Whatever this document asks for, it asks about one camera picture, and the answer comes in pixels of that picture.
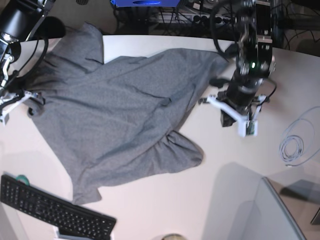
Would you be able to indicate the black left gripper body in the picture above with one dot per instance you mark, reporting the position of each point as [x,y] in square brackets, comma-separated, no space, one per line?
[240,91]

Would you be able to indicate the grey t-shirt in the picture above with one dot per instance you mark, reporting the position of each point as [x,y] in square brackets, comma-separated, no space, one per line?
[113,123]

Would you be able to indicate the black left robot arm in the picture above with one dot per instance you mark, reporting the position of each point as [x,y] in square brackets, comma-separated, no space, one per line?
[253,54]

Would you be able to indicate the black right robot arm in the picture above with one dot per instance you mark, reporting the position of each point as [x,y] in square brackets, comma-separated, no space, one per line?
[19,21]

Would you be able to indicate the white power strip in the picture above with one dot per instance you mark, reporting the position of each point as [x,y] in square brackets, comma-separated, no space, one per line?
[205,19]

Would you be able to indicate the round metallic can top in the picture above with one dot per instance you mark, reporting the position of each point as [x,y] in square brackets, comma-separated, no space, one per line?
[173,236]

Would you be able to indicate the blue box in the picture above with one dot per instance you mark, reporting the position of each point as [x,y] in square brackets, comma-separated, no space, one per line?
[145,3]

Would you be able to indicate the black computer keyboard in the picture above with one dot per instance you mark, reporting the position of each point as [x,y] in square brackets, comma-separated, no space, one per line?
[55,211]

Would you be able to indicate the green tape roll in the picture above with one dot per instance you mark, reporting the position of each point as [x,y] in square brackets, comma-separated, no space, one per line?
[23,179]

